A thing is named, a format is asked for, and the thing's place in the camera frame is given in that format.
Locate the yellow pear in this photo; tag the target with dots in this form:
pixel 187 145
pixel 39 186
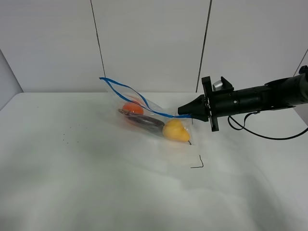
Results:
pixel 177 130

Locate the clear zip bag blue seal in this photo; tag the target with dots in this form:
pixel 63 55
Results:
pixel 121 94

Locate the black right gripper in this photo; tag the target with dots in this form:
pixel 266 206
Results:
pixel 205 106

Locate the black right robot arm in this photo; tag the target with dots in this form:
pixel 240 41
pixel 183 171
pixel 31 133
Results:
pixel 220 99

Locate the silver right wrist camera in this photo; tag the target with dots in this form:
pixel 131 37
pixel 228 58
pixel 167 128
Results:
pixel 217 85

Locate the orange fruit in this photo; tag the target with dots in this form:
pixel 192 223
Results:
pixel 133 107

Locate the purple eggplant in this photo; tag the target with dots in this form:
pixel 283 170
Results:
pixel 145 122

